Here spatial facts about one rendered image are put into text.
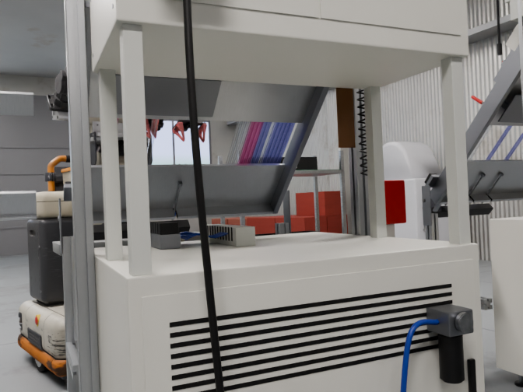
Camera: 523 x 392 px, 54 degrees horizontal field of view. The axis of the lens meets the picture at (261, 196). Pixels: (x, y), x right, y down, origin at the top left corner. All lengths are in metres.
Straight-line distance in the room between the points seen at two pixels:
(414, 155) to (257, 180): 4.08
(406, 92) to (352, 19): 5.72
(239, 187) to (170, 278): 1.01
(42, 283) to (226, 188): 1.14
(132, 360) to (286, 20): 0.60
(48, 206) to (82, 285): 1.39
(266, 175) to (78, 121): 0.78
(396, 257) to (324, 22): 0.44
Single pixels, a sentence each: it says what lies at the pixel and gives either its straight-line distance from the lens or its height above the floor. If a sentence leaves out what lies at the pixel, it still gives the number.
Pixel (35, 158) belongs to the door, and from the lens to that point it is 9.62.
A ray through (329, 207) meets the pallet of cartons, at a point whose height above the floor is 0.60.
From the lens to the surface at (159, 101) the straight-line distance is 1.43.
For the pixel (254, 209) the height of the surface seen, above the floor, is 0.69.
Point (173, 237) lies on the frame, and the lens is 1.24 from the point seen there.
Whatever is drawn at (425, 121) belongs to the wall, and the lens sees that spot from 6.44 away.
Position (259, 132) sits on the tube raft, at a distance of 1.65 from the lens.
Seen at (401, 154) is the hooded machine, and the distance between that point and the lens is 5.68.
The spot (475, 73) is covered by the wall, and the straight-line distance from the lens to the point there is 6.03.
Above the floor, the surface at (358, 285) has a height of 0.57.
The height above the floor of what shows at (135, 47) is 0.96.
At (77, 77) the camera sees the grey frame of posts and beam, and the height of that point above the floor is 1.01.
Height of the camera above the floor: 0.72
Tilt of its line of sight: 1 degrees up
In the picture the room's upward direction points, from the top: 2 degrees counter-clockwise
